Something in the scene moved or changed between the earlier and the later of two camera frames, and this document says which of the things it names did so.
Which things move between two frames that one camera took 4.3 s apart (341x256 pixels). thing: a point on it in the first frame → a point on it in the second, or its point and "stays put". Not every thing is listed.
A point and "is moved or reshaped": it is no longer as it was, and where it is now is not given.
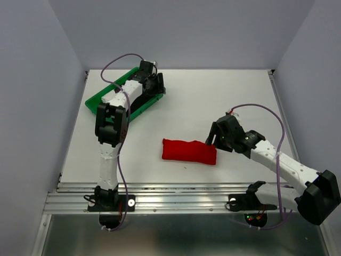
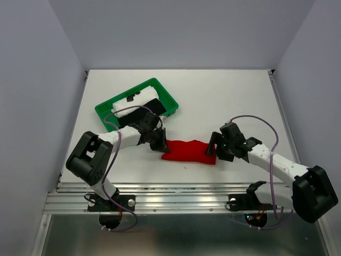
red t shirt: x=195 y=151 stays put
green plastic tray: x=136 y=110 is moved or reshaped
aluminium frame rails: x=71 y=197 stays put
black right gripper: x=215 y=129 → x=213 y=139
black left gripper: x=161 y=84 → x=161 y=145
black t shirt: x=148 y=93 → x=136 y=117
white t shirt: x=123 y=97 → x=145 y=96
